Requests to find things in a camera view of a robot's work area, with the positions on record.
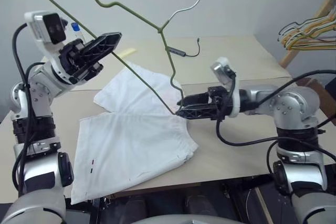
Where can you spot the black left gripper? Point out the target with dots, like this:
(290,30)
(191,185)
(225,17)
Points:
(71,61)

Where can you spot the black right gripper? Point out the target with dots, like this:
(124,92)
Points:
(220,103)

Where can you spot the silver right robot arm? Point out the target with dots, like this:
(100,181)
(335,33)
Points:
(288,103)

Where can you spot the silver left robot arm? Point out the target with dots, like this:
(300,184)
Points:
(39,87)

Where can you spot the white shorts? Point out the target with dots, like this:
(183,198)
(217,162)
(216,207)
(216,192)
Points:
(131,142)

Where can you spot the pale yellow paper strip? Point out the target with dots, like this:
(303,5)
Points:
(128,51)

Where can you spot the clear vial blue cap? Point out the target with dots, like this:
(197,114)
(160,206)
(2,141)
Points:
(75,27)

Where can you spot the bundle of hangers on rack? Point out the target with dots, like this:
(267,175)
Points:
(288,57)

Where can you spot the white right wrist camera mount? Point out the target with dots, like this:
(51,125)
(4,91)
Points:
(236,98)

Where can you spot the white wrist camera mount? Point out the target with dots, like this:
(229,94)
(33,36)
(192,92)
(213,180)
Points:
(36,28)
(236,98)

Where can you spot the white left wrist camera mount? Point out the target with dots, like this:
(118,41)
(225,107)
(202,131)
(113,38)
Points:
(36,28)

